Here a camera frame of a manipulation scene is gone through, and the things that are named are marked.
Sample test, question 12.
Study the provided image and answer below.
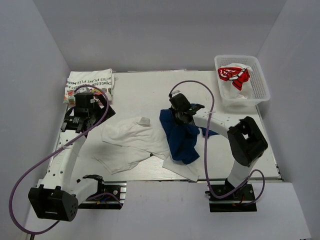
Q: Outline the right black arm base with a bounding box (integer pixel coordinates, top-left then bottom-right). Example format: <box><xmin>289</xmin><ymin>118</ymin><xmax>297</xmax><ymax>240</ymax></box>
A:
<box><xmin>205</xmin><ymin>184</ymin><xmax>257</xmax><ymax>213</ymax></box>

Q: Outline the white t-shirt black graphic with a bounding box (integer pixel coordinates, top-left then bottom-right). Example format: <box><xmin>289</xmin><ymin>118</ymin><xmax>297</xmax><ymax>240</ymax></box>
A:
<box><xmin>91</xmin><ymin>116</ymin><xmax>199</xmax><ymax>182</ymax></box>

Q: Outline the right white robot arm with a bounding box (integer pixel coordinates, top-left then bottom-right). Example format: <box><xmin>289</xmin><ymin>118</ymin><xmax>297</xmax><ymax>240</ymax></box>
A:
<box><xmin>169</xmin><ymin>93</ymin><xmax>268</xmax><ymax>200</ymax></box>

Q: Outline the white plastic mesh basket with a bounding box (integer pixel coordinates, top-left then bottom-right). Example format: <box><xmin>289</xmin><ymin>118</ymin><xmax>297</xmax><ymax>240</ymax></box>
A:
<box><xmin>214</xmin><ymin>55</ymin><xmax>270</xmax><ymax>107</ymax></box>

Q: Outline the white t-shirt red graphic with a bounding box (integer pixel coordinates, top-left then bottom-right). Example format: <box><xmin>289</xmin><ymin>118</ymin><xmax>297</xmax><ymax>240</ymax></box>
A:
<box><xmin>217</xmin><ymin>63</ymin><xmax>253</xmax><ymax>99</ymax></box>

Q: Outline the dark blue t-shirt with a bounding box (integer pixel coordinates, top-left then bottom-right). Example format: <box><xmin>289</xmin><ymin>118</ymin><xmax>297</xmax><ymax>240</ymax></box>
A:
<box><xmin>159</xmin><ymin>109</ymin><xmax>206</xmax><ymax>165</ymax></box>

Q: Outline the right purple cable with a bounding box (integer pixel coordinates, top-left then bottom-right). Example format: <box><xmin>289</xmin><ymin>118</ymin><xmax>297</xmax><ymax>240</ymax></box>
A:
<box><xmin>168</xmin><ymin>79</ymin><xmax>265</xmax><ymax>206</ymax></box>

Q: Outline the folded white cartoon t-shirt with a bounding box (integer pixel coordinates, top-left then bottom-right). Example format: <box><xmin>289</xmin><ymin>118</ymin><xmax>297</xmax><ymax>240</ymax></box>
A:
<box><xmin>63</xmin><ymin>68</ymin><xmax>115</xmax><ymax>105</ymax></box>

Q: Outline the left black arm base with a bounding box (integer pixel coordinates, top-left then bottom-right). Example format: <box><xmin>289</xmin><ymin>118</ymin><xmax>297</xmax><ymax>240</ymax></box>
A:
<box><xmin>77</xmin><ymin>181</ymin><xmax>128</xmax><ymax>210</ymax></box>

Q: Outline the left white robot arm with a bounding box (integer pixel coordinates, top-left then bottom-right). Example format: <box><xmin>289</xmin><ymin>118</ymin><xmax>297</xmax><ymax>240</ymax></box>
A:
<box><xmin>28</xmin><ymin>92</ymin><xmax>115</xmax><ymax>222</ymax></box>

